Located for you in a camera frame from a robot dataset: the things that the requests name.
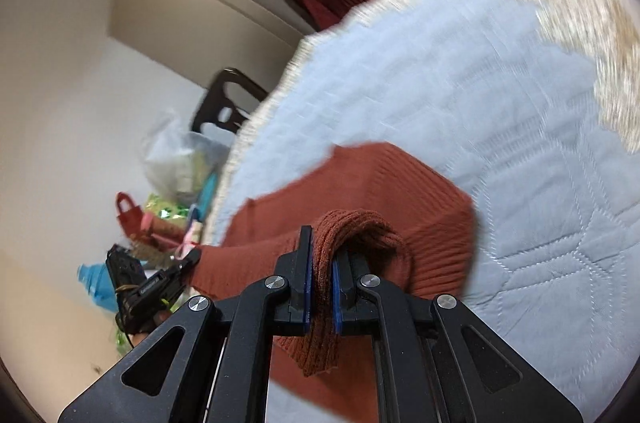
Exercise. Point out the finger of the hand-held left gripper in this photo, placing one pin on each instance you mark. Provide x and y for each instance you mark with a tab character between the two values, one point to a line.
180	275

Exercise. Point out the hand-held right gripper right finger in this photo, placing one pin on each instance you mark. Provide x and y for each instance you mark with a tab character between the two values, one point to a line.
337	288

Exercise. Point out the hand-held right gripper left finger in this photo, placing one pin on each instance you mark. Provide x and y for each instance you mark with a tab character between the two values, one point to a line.
306	273

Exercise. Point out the rust knit sweater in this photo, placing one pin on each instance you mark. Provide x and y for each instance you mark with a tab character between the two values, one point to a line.
400	203

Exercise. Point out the light blue plastic container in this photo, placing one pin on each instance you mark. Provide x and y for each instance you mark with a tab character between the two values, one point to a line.
97	285

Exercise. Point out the leopard print box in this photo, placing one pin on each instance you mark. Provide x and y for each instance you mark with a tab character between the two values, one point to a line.
150	253

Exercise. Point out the small box with pink ribbon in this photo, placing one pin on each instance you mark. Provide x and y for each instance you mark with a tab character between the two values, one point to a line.
192	235

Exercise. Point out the green floral gift bag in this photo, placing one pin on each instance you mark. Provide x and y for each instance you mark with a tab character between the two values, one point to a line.
165	208

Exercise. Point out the red gift bag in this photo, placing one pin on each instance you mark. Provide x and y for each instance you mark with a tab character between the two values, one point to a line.
127	215

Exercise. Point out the white plastic bag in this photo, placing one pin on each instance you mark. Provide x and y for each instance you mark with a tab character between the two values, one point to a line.
170	153

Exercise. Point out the dark wooden chair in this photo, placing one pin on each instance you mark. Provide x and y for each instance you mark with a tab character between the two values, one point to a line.
220	83

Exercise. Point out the quilted blue blanket lace trim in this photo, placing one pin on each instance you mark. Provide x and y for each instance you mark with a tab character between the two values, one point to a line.
450	78

